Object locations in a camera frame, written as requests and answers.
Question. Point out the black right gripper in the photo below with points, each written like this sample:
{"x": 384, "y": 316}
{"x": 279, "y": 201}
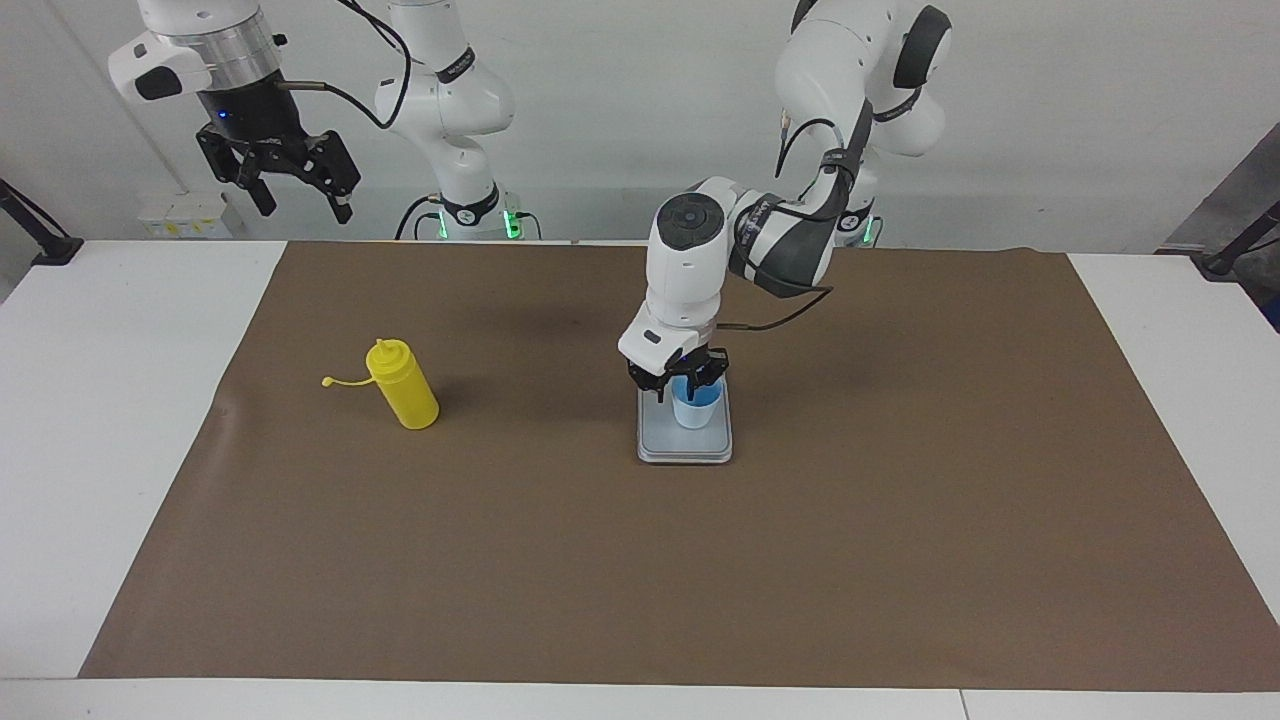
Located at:
{"x": 250, "y": 115}

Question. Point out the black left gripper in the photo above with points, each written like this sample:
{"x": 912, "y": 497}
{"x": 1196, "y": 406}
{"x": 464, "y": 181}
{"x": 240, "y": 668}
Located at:
{"x": 685, "y": 362}

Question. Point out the light blue plastic cup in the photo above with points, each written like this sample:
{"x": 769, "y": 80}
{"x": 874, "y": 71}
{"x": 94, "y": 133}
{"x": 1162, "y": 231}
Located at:
{"x": 695, "y": 415}

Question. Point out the yellow squeeze bottle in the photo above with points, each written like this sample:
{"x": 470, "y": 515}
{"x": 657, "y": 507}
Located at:
{"x": 405, "y": 395}

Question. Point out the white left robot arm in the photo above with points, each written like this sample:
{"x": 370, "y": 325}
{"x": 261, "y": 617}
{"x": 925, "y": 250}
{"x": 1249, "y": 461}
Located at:
{"x": 690, "y": 270}

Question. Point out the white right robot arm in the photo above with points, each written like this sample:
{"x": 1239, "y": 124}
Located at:
{"x": 450, "y": 100}

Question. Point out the silver digital kitchen scale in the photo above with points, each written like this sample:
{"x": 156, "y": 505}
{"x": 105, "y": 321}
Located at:
{"x": 660, "y": 442}

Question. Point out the brown paper table mat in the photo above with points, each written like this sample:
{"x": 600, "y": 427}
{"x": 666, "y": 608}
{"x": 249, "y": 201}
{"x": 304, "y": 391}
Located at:
{"x": 600, "y": 570}

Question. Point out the black clamp stand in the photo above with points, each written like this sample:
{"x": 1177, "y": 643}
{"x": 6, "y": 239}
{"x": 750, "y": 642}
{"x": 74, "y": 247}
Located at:
{"x": 1220, "y": 265}
{"x": 55, "y": 250}

